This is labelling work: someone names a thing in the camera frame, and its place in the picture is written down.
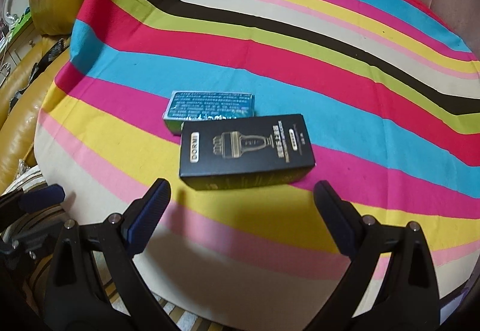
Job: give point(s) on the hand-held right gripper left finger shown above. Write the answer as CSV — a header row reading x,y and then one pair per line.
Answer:
x,y
148,216

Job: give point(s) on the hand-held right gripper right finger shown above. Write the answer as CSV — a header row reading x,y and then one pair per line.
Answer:
x,y
335,218

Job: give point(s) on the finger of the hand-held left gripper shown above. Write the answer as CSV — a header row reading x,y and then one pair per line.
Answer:
x,y
22,239
41,196

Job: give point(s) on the black box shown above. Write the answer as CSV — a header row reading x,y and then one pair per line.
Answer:
x,y
243,151

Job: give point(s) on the blue box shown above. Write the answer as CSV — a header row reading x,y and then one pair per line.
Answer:
x,y
210,104

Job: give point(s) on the gold striped cushion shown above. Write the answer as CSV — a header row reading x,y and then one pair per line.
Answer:
x,y
35,175

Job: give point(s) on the dark patterned cloth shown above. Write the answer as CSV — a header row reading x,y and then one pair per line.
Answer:
x,y
52,53

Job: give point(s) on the white furniture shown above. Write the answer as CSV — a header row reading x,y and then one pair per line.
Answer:
x,y
11,46

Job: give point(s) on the rainbow striped cloth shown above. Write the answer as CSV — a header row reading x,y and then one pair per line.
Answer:
x,y
262,34

